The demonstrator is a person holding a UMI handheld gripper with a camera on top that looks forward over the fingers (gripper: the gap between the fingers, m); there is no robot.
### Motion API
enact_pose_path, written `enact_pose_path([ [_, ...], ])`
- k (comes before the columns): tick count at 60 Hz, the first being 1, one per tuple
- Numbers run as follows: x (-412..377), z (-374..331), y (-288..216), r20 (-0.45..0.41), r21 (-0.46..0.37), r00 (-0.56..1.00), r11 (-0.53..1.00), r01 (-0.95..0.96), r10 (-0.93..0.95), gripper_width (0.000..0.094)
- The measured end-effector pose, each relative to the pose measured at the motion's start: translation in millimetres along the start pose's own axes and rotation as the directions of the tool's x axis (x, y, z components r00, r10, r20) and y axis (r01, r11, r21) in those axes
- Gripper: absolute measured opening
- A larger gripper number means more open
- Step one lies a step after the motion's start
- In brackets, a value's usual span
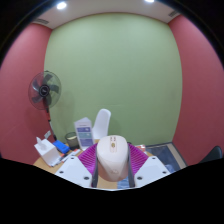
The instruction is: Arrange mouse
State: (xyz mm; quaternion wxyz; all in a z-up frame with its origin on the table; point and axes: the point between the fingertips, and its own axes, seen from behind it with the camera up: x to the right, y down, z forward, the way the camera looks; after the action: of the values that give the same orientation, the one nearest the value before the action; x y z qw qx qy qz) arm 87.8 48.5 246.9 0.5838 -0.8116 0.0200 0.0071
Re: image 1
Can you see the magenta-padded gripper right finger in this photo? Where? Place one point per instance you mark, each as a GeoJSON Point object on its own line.
{"type": "Point", "coordinates": [151, 170]}

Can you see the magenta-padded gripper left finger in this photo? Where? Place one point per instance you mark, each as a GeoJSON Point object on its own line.
{"type": "Point", "coordinates": [75, 170]}

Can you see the pale pink computer mouse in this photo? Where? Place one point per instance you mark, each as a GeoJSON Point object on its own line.
{"type": "Point", "coordinates": [112, 160]}

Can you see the red marker pen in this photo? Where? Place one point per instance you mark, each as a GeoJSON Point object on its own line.
{"type": "Point", "coordinates": [74, 152]}

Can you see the dark grey floor mat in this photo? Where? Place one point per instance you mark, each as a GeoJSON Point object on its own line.
{"type": "Point", "coordinates": [165, 154]}

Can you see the orange snack packet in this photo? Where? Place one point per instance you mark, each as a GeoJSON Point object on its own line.
{"type": "Point", "coordinates": [141, 146]}

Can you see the small blue box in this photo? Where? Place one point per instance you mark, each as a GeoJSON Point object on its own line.
{"type": "Point", "coordinates": [61, 146]}

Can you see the dark mesh pen cup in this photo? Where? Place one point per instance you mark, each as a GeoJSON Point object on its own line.
{"type": "Point", "coordinates": [71, 140]}

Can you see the white tissue box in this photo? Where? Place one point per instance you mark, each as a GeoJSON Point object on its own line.
{"type": "Point", "coordinates": [48, 152]}

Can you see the clear stand with blue leaflet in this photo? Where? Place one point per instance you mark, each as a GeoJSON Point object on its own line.
{"type": "Point", "coordinates": [84, 133]}

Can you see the white plastic chair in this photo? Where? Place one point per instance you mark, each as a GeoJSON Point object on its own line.
{"type": "Point", "coordinates": [102, 123]}

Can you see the black chair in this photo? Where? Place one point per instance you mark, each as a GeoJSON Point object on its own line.
{"type": "Point", "coordinates": [213, 155]}

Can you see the black and red standing fan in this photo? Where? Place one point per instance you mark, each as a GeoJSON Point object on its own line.
{"type": "Point", "coordinates": [44, 90]}

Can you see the ceiling air vent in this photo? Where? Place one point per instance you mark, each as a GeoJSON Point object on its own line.
{"type": "Point", "coordinates": [41, 21]}
{"type": "Point", "coordinates": [174, 13]}

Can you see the round ceiling light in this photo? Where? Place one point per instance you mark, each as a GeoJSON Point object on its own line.
{"type": "Point", "coordinates": [61, 5]}
{"type": "Point", "coordinates": [149, 1]}

